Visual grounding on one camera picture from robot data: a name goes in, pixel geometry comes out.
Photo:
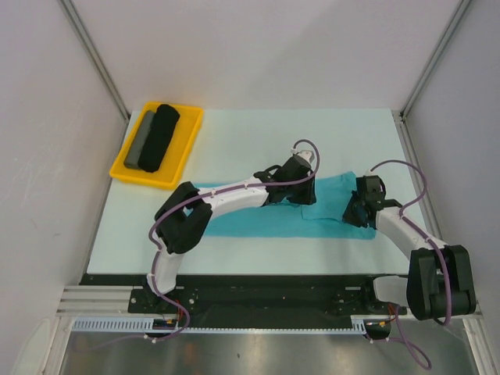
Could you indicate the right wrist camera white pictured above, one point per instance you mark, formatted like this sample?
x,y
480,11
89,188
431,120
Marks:
x,y
375,185

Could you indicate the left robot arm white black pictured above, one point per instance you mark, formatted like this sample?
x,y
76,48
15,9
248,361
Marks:
x,y
183,218

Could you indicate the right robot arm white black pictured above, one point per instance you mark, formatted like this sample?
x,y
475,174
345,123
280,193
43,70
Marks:
x,y
439,282

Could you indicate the aluminium frame post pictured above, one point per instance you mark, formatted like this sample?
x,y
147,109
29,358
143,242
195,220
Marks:
x,y
78,26
438,53

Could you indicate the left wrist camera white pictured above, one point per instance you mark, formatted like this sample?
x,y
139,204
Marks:
x,y
304,157

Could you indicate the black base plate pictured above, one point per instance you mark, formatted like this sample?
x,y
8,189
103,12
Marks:
x,y
254,301

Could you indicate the rolled grey t-shirt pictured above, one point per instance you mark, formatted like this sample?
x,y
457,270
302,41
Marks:
x,y
135,149

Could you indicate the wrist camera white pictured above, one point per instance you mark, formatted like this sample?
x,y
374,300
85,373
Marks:
x,y
375,185
304,157

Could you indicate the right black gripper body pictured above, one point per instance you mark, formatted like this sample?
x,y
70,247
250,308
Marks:
x,y
352,212

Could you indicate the rolled black t-shirt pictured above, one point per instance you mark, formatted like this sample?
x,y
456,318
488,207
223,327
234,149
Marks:
x,y
159,137

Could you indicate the left aluminium frame post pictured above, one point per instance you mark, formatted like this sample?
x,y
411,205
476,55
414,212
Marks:
x,y
78,26

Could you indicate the turquoise t-shirt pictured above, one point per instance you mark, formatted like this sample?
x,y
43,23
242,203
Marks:
x,y
285,220

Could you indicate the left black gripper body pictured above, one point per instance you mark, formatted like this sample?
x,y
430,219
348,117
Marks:
x,y
300,193

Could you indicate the grey slotted cable duct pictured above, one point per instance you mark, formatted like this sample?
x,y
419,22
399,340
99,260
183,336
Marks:
x,y
135,325

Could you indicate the yellow plastic tray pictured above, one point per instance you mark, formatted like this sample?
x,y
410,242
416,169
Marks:
x,y
167,177

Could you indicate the right aluminium frame post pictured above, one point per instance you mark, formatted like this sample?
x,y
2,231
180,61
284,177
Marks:
x,y
438,53

